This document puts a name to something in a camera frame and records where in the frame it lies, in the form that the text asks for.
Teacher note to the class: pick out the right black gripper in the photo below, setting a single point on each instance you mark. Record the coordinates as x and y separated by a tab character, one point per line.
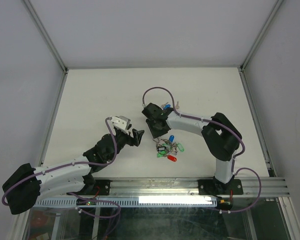
155	134

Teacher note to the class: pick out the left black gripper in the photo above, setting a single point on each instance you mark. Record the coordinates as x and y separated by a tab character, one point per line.
134	140

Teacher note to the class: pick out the yellow tagged key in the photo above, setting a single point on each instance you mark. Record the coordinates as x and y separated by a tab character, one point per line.
177	105

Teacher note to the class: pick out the keyring with tagged keys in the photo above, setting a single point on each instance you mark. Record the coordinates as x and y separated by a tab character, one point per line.
168	148

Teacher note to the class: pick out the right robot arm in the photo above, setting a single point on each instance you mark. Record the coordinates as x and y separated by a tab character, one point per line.
221	137

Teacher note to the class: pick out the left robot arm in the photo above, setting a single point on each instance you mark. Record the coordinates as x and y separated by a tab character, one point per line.
29	184

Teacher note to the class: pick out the blue tagged key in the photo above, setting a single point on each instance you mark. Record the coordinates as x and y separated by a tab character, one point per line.
165	106

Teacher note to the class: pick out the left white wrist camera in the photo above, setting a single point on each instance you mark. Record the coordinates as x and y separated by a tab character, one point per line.
121	123

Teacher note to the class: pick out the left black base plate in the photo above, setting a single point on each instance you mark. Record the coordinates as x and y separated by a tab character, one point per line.
100	187

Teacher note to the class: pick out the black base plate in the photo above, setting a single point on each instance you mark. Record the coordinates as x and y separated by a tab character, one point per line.
210	186
100	187

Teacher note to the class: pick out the white slotted cable duct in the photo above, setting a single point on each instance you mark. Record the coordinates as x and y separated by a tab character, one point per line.
165	201

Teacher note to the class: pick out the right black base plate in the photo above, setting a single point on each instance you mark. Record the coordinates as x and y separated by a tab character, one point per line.
210	186

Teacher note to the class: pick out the right aluminium frame post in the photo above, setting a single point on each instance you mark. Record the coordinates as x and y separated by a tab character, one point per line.
262	33

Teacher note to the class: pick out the aluminium frame post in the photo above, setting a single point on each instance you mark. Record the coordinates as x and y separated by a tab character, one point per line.
44	34
262	33

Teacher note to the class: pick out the aluminium mounting rail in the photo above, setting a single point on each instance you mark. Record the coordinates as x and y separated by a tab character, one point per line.
266	187

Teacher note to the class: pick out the left aluminium frame post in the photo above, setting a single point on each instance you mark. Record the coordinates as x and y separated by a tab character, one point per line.
44	34

